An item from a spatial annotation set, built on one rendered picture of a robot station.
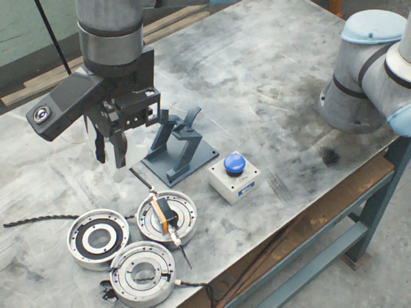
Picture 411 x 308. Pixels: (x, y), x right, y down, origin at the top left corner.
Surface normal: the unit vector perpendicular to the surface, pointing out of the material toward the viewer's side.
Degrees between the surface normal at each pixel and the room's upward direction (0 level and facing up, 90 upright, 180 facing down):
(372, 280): 0
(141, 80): 91
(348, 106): 72
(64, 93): 23
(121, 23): 89
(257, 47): 0
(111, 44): 87
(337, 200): 0
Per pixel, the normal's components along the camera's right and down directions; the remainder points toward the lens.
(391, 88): -0.88, 0.39
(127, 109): 0.61, 0.60
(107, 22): 0.09, 0.71
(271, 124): -0.02, -0.65
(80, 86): -0.30, -0.40
